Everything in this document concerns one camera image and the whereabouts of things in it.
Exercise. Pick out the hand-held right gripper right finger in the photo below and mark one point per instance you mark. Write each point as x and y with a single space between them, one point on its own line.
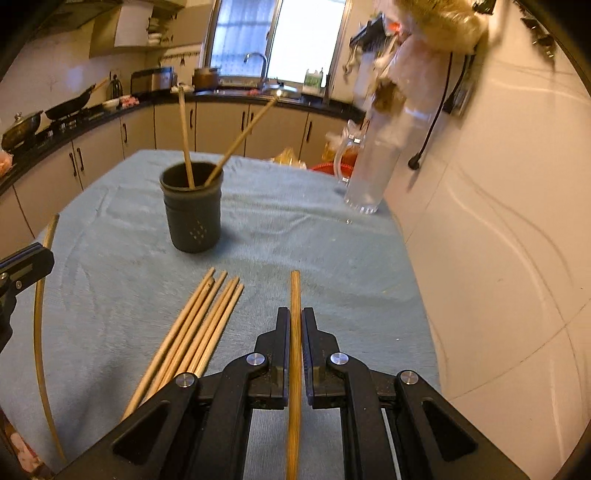
310 350

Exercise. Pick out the brown pot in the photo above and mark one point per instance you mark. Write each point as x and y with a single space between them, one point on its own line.
206 78

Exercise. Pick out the light blue tablecloth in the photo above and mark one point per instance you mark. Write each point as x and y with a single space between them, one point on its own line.
323 240

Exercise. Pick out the dark grey chopstick holder cup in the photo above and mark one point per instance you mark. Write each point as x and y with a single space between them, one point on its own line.
194 221

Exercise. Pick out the dark kettle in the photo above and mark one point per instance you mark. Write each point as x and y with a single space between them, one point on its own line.
116 87

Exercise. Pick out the range hood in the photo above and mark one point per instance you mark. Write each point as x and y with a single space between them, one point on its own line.
69 14

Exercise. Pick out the upper kitchen cabinets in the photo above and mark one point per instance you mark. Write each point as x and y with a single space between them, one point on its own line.
134 27

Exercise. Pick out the white bowl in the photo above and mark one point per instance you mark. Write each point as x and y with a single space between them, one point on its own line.
111 105

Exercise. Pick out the silver toaster oven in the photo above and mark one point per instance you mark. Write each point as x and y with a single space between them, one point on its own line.
152 79

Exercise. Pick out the red bowl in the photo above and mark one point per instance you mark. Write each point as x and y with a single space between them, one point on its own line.
323 168

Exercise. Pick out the plastic bag of food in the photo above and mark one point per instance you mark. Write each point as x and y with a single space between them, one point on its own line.
4 164

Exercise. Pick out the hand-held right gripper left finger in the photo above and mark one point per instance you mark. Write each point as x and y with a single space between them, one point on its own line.
281 350

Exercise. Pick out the yellow food bag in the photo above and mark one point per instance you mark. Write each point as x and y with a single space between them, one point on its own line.
288 158

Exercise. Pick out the plate of red food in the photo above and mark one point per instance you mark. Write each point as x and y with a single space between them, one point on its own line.
130 100

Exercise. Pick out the wall socket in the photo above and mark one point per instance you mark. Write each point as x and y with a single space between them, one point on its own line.
461 99

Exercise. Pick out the clear tall plastic container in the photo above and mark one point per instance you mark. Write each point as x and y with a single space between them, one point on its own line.
371 180

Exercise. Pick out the gas stove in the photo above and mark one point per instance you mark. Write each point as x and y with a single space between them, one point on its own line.
60 127

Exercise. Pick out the silver pot lid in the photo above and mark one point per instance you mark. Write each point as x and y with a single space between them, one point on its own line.
282 90

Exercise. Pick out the beige lower kitchen cabinets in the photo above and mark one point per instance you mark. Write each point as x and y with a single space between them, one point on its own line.
277 129

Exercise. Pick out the black kitchen countertop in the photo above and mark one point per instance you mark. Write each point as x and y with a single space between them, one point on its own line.
332 108

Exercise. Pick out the hanging plastic bags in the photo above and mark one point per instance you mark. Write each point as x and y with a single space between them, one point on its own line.
415 27

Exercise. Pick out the chrome faucet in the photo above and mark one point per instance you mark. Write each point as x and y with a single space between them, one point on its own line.
263 62

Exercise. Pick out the wall hook rack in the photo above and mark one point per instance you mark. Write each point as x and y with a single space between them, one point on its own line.
538 34

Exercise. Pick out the dark lidded pot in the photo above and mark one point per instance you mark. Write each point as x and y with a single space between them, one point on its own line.
21 131

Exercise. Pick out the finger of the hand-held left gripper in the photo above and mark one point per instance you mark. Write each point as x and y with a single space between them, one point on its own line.
27 267

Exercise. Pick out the black wok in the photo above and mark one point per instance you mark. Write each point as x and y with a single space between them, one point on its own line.
69 107

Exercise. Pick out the kitchen window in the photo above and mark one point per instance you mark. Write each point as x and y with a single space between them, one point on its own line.
300 37

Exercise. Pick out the wooden chopstick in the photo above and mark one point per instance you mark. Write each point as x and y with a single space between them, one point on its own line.
195 323
211 323
39 350
186 138
183 318
181 332
222 323
240 138
295 295

